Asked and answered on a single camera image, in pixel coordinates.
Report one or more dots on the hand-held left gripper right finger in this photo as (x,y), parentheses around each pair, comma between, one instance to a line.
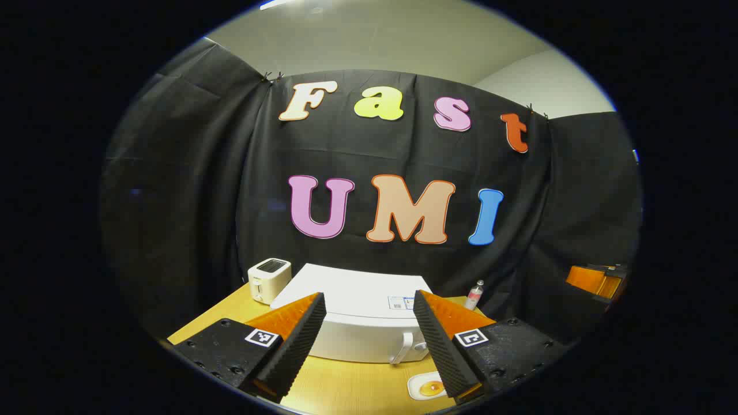
(444,351)

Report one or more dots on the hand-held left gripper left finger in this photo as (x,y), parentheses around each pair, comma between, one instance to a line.
(294,351)

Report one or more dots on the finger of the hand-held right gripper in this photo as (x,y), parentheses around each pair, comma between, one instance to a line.
(585,279)

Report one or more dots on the round orange bun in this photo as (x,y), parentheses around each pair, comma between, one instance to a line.
(431,389)

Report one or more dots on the white microwave oven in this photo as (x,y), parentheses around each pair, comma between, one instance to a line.
(346,300)

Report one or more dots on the white square plate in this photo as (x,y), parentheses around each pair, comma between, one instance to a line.
(415,381)

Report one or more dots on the clear bottle pink label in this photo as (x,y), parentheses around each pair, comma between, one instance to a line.
(474,297)

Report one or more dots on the white toaster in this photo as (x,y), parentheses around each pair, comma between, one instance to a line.
(266,282)

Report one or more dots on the black backdrop cloth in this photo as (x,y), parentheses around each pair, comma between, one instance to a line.
(202,202)

